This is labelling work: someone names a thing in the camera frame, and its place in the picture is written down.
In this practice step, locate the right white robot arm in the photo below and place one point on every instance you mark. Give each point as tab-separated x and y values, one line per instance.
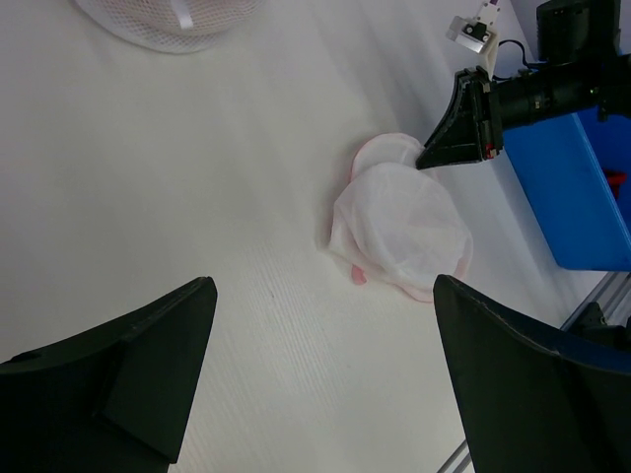
579	66

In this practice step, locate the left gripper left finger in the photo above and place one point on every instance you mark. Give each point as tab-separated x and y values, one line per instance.
115	398

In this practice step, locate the blue plastic bin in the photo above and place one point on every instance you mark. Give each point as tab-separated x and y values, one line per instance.
559	163

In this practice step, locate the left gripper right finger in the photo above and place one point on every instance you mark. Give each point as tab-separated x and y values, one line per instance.
532	384

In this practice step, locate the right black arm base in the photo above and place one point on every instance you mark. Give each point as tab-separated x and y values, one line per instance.
587	330

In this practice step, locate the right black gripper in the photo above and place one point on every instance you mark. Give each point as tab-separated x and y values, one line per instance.
471	128

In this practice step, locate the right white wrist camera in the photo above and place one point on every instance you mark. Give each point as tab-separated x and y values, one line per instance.
478	34

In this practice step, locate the pink trimmed mesh laundry bag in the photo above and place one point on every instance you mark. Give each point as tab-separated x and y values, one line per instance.
395	224

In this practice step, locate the red bra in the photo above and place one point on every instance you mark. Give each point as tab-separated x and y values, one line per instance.
615	180

